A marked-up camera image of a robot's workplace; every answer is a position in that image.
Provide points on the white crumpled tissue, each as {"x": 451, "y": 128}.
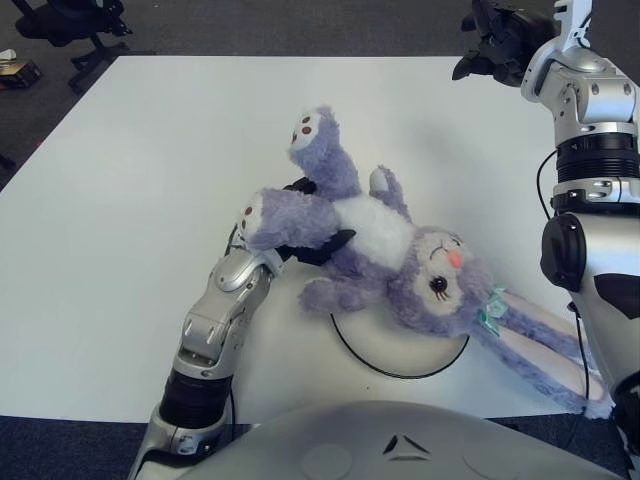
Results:
{"x": 7, "y": 55}

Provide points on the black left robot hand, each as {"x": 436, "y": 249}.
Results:
{"x": 320, "y": 252}

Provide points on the brown cardboard box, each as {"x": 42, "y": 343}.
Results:
{"x": 20, "y": 75}

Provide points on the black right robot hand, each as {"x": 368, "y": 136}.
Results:
{"x": 510, "y": 40}

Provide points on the black chair base leg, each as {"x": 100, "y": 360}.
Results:
{"x": 6, "y": 160}

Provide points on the white plate with black rim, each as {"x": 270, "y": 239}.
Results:
{"x": 415, "y": 355}

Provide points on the black office chair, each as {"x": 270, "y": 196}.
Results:
{"x": 60, "y": 25}

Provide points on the grey robot torso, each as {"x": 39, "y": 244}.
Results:
{"x": 400, "y": 450}

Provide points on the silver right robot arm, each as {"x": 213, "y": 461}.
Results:
{"x": 595, "y": 150}

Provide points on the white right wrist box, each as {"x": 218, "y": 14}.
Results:
{"x": 572, "y": 25}

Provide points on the purple plush bunny doll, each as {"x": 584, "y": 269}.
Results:
{"x": 400, "y": 260}

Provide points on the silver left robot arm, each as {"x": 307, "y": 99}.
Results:
{"x": 220, "y": 310}

